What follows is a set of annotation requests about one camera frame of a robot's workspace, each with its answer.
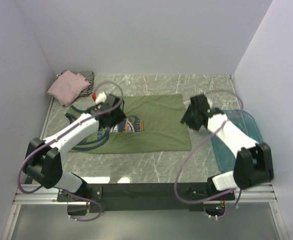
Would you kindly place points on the folded pink tank top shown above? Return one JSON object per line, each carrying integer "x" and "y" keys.
{"x": 62, "y": 91}

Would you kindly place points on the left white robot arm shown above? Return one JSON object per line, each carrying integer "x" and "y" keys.
{"x": 43, "y": 161}

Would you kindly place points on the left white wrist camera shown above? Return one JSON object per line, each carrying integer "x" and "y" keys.
{"x": 99, "y": 97}

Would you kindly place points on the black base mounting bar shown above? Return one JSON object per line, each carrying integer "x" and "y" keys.
{"x": 140, "y": 196}

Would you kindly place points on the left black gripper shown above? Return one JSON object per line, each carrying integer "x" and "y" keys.
{"x": 120, "y": 116}

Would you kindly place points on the folded striped tank top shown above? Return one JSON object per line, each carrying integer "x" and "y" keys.
{"x": 81, "y": 82}

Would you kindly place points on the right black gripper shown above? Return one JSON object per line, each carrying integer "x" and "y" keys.
{"x": 186, "y": 118}

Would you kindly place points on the green graphic tank top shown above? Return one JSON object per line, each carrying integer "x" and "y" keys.
{"x": 152, "y": 124}

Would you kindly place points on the teal plastic basket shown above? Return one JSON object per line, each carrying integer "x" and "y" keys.
{"x": 244, "y": 121}

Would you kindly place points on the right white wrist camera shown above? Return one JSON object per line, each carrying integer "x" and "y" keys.
{"x": 209, "y": 101}

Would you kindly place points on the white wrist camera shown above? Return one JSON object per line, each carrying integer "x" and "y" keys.
{"x": 209, "y": 101}
{"x": 99, "y": 97}

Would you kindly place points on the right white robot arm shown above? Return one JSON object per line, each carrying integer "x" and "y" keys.
{"x": 253, "y": 160}

